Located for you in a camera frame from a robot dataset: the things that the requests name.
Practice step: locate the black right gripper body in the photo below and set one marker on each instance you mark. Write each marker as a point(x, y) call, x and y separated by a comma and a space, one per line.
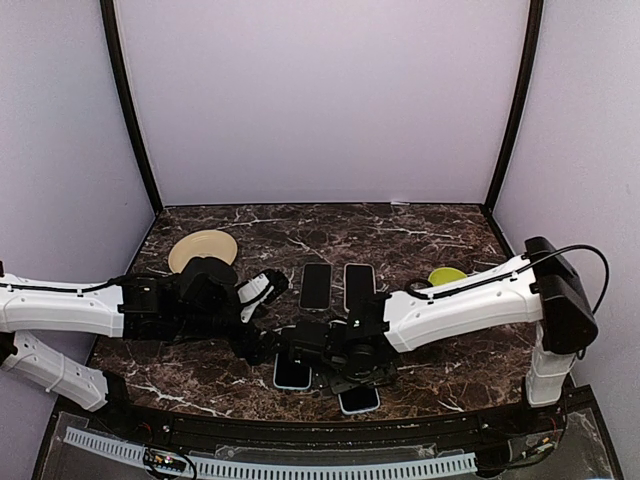
point(346, 378)

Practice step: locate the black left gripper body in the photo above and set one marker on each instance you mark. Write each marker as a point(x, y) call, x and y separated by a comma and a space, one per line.
point(242, 346)

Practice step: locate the grey-blue phone case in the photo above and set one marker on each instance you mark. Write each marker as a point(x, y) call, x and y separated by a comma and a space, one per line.
point(292, 388)

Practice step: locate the white-backed phone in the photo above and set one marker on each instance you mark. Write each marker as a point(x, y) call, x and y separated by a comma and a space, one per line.
point(292, 375)

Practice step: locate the light blue phone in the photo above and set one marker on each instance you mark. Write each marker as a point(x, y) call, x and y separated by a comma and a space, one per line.
point(359, 411)

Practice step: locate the purple phone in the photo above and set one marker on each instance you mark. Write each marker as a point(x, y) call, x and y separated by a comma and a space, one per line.
point(359, 399)

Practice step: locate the pink phone case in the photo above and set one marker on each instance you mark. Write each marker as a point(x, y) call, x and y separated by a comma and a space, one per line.
point(360, 264)

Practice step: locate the purple-edged black phone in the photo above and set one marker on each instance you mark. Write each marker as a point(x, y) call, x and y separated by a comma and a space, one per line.
point(315, 292)

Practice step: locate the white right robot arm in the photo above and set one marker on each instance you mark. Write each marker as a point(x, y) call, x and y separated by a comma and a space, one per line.
point(539, 286)

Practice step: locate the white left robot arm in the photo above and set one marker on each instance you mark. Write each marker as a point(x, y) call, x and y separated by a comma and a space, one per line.
point(205, 300)

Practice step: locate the lime green bowl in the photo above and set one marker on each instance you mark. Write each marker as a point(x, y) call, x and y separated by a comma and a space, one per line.
point(444, 275)

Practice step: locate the beige ceramic plate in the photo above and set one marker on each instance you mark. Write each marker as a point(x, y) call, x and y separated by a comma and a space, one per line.
point(204, 243)

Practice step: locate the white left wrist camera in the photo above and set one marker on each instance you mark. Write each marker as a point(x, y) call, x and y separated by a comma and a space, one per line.
point(264, 288)

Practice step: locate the black front table rail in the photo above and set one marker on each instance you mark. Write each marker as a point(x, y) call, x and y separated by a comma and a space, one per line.
point(481, 429)

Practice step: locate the white slotted cable duct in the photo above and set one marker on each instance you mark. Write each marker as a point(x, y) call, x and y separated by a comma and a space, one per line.
point(237, 463)

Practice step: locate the black left frame post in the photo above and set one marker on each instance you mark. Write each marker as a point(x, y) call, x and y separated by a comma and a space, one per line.
point(128, 109)

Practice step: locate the black frame post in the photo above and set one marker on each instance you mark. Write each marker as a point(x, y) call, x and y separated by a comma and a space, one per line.
point(128, 109)
point(516, 111)

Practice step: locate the black right frame post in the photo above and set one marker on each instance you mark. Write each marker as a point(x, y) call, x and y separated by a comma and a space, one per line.
point(516, 111)

